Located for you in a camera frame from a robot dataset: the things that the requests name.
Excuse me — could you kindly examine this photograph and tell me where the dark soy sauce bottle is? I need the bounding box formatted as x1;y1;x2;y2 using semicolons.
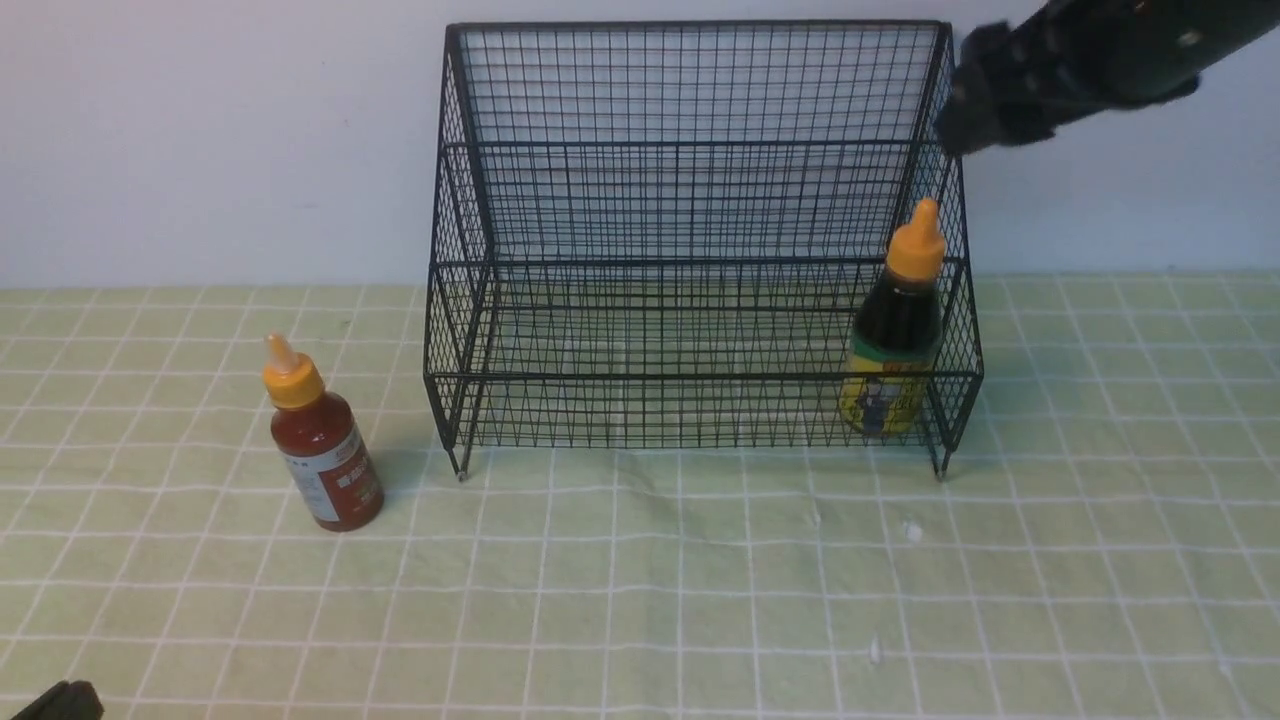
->
838;197;946;438

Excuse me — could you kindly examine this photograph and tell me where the black wire mesh shelf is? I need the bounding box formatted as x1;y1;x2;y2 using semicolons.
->
422;19;984;480

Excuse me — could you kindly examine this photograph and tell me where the green checkered tablecloth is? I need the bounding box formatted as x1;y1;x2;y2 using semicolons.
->
1;273;1279;719

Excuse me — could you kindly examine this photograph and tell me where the red sauce bottle yellow cap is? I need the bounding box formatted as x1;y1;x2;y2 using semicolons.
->
262;333;385;533

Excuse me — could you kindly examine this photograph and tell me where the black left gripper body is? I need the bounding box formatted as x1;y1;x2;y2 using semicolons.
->
12;680;105;720

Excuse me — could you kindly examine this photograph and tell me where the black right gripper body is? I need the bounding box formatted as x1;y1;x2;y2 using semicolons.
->
934;1;1279;158

